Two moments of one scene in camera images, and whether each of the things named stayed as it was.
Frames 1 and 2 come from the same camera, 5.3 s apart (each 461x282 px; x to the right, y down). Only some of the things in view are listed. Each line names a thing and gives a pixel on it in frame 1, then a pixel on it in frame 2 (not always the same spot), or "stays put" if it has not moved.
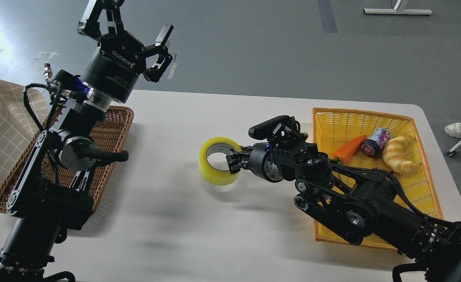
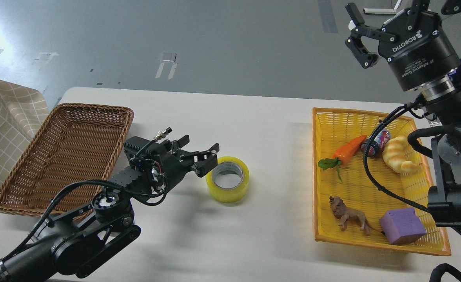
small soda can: (373, 146) stays put
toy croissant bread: (394, 154) stays put
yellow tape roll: (211, 176) -> (236, 194)
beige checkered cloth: (7, 127) stays put
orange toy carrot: (346, 150) stays put
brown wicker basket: (81, 149) stays put
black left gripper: (113, 68) -> (175, 163)
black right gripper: (259, 159) -> (418, 51)
